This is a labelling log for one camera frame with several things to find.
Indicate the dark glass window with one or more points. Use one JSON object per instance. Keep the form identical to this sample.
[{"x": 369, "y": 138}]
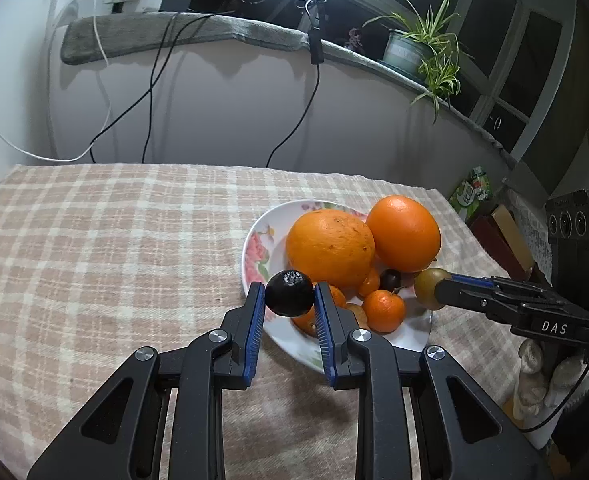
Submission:
[{"x": 539, "y": 60}]

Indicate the white floral plate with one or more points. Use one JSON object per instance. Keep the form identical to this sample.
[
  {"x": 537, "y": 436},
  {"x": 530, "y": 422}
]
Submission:
[{"x": 264, "y": 255}]

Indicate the green passion fruit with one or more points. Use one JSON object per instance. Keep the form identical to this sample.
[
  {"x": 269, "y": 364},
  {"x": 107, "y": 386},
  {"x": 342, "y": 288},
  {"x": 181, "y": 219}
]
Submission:
[{"x": 427, "y": 287}]

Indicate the green snack packet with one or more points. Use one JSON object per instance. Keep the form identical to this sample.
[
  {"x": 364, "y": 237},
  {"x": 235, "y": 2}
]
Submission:
[{"x": 467, "y": 195}]

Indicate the tiny tangerine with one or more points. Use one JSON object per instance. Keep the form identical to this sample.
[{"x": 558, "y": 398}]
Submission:
[{"x": 369, "y": 284}]

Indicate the small purple flower plant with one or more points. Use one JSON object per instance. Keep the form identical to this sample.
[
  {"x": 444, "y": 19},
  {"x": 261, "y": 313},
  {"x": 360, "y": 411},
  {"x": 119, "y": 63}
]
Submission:
[{"x": 354, "y": 39}]

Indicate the person's right hand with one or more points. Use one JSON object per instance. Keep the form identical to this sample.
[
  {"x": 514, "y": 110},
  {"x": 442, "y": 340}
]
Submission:
[{"x": 559, "y": 375}]

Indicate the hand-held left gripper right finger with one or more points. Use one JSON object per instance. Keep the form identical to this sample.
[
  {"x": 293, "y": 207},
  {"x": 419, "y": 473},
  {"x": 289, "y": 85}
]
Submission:
[{"x": 323, "y": 335}]

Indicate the medium tangerine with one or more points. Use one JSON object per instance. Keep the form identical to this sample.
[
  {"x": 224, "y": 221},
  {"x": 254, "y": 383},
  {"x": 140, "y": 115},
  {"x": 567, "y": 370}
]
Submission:
[{"x": 304, "y": 322}]

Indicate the dark red box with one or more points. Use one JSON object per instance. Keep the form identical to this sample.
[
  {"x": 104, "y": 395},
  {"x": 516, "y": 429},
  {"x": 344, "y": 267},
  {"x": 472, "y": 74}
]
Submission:
[{"x": 494, "y": 247}]

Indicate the pink checkered cloth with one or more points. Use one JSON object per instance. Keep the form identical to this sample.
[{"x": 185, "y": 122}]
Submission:
[{"x": 99, "y": 260}]

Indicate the speckled large orange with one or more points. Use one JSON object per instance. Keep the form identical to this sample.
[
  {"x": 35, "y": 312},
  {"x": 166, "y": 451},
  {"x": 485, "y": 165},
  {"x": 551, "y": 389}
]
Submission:
[{"x": 329, "y": 250}]

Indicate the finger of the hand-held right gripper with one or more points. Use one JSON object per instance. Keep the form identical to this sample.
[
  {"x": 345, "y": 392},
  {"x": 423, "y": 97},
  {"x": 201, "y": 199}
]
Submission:
[
  {"x": 474, "y": 281},
  {"x": 464, "y": 296}
]

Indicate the dark purple passion fruit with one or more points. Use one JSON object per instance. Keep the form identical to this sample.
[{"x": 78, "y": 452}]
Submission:
[
  {"x": 389, "y": 279},
  {"x": 288, "y": 295}
]

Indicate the brown longan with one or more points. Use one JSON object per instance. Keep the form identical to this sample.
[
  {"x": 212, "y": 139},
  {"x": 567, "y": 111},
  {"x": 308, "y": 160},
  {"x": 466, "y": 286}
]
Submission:
[{"x": 357, "y": 314}]

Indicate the potted spider plant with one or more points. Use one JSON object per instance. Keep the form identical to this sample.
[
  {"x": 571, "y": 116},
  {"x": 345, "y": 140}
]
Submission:
[{"x": 399, "y": 52}]

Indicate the tangerine with stem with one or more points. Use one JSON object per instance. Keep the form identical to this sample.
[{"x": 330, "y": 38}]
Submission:
[{"x": 383, "y": 311}]

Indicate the tan box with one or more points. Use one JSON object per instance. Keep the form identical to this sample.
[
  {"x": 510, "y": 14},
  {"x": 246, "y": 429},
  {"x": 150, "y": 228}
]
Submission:
[{"x": 512, "y": 232}]

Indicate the smooth large orange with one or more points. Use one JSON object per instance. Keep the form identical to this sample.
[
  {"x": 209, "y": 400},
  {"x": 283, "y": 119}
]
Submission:
[{"x": 404, "y": 232}]

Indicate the black power adapter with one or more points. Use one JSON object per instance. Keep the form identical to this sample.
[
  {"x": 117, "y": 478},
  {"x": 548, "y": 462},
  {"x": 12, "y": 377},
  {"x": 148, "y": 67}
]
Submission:
[{"x": 175, "y": 1}]

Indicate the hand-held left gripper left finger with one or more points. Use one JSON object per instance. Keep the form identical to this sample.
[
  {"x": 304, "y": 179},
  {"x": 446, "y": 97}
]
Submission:
[{"x": 255, "y": 330}]

